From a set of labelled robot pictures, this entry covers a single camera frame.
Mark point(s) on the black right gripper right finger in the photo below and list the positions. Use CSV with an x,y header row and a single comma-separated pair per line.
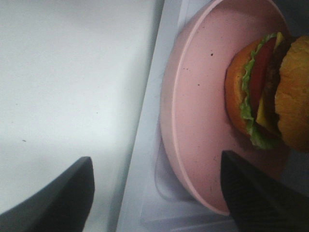
x,y
259,203

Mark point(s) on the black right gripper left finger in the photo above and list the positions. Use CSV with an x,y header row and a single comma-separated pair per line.
x,y
61,206

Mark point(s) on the pink plate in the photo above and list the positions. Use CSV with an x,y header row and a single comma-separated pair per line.
x,y
194,123

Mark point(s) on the burger with lettuce and tomato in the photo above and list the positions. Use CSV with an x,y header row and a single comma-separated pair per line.
x,y
267,91

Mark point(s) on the white microwave oven body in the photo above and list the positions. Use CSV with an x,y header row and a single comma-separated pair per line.
x,y
154,200

